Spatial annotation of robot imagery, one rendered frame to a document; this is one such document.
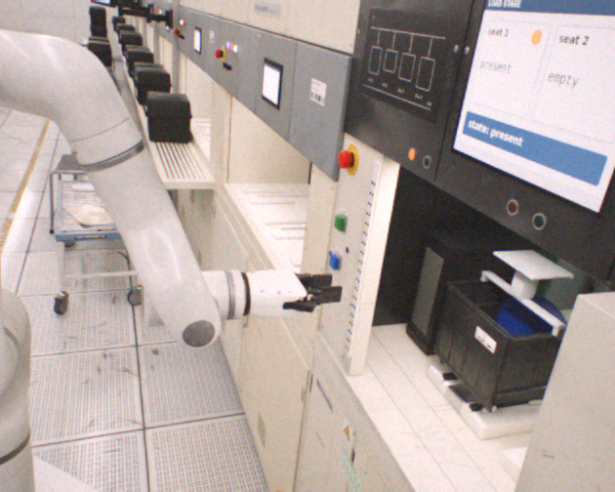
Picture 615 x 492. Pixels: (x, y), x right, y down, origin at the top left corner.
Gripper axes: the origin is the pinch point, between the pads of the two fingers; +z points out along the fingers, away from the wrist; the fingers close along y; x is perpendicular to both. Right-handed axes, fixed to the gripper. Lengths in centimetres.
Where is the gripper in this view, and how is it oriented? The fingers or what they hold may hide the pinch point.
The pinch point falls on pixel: (326, 288)
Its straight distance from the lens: 98.6
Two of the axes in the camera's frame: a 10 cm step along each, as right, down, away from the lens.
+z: 9.4, -0.3, 3.4
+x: 1.1, -9.1, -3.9
